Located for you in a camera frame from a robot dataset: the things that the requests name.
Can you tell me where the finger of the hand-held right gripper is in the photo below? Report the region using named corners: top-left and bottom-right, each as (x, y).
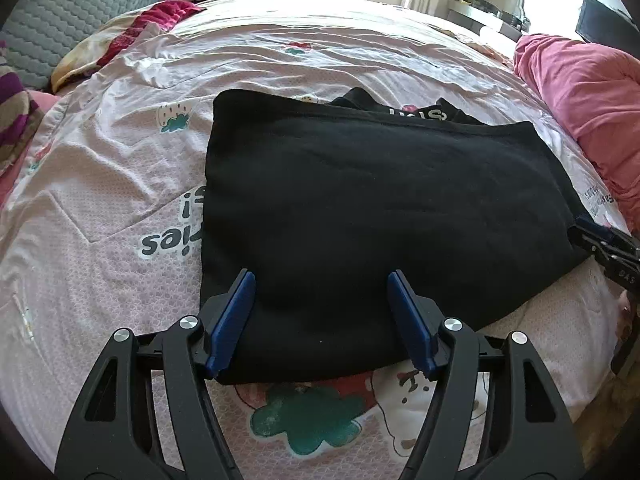
top-left (570, 214), bottom-right (632, 263)

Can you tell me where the black sweater with orange cuffs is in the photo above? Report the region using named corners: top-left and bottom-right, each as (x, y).
top-left (199, 87), bottom-right (595, 387)

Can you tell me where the pink blanket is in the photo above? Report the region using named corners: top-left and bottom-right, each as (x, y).
top-left (514, 33), bottom-right (640, 217)

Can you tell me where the black monitor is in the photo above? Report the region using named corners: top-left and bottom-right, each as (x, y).
top-left (575, 0), bottom-right (640, 52)

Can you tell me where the white shelf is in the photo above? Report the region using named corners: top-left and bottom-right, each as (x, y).
top-left (446, 0), bottom-right (532, 40)

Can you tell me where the pink printed bedsheet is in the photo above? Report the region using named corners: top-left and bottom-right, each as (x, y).
top-left (0, 0), bottom-right (631, 480)

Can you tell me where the red cloth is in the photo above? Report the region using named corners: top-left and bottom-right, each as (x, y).
top-left (129, 0), bottom-right (207, 37)

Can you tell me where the cream floral cloth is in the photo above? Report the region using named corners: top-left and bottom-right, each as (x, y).
top-left (50, 24), bottom-right (151, 93)

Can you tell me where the pink pillow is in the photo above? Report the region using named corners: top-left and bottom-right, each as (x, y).
top-left (0, 89), bottom-right (63, 203)

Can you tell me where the grey quilted pillow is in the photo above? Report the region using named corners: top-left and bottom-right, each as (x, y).
top-left (0, 0), bottom-right (168, 83)

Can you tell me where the purple striped pillow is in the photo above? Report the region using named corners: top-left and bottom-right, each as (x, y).
top-left (0, 40), bottom-right (42, 148)

